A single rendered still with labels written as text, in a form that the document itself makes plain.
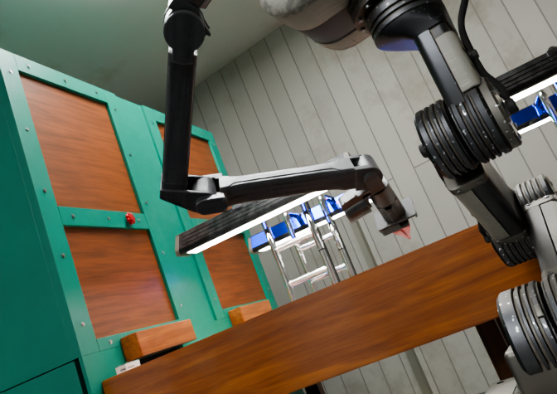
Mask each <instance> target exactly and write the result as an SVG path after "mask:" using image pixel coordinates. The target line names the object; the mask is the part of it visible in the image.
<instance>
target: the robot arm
mask: <svg viewBox="0 0 557 394"><path fill-rule="evenodd" d="M210 2H211V0H169V1H168V8H167V10H166V11H165V14H164V19H163V23H164V27H163V35H164V38H165V41H166V43H167V44H168V56H167V91H166V109H165V125H164V143H163V161H162V173H161V188H160V199H162V200H163V201H166V202H170V203H171V204H174V205H177V206H179V207H182V208H185V209H187V210H189V211H192V212H197V213H199V214H201V215H210V214H216V213H222V212H227V209H228V207H232V206H234V205H237V204H241V203H245V202H254V201H260V200H266V199H272V198H278V197H288V196H294V195H300V194H305V193H311V192H322V191H329V190H349V191H347V192H345V193H344V194H342V195H341V196H340V197H339V198H338V201H339V203H340V206H341V209H342V210H343V211H344V213H345V214H346V216H347V218H348V219H349V221H350V222H351V223H353V222H355V221H357V220H359V219H360V218H362V217H363V216H365V215H367V214H369V213H370V212H372V210H371V207H372V205H371V203H370V201H369V200H368V197H369V198H370V199H371V200H372V201H373V203H374V204H375V206H376V208H377V209H378V211H377V212H375V213H374V217H375V222H376V225H377V229H378V231H379V232H380V233H382V235H383V236H387V235H389V234H391V233H394V234H396V235H398V236H403V237H405V238H407V239H409V240H410V239H411V236H410V223H409V219H410V218H412V217H414V216H416V217H417V216H418V214H417V212H416V211H415V209H414V204H413V201H412V200H411V198H410V197H407V198H405V199H404V200H402V201H400V200H399V198H398V197H397V196H396V194H395V192H394V190H393V189H392V187H391V186H390V184H389V183H388V181H387V180H386V179H385V178H383V173H382V172H381V170H380V168H379V167H378V165H377V164H376V162H375V160H374V159H373V158H372V157H371V156H370V155H369V154H360V155H354V156H348V158H344V159H338V160H336V161H334V162H330V163H324V164H318V165H312V166H306V167H300V168H290V169H284V170H278V171H272V172H266V173H255V174H249V175H243V176H234V177H229V176H223V174H222V173H216V174H210V175H204V176H197V175H188V168H189V157H190V146H191V125H192V113H193V102H194V91H195V80H196V62H197V49H198V48H199V47H200V46H201V45H202V43H203V41H204V39H205V36H206V35H207V36H211V32H210V30H209V29H210V26H209V25H208V23H207V22H206V20H205V18H204V15H203V12H202V10H201V8H204V9H206V8H207V6H208V5H209V3H210Z"/></svg>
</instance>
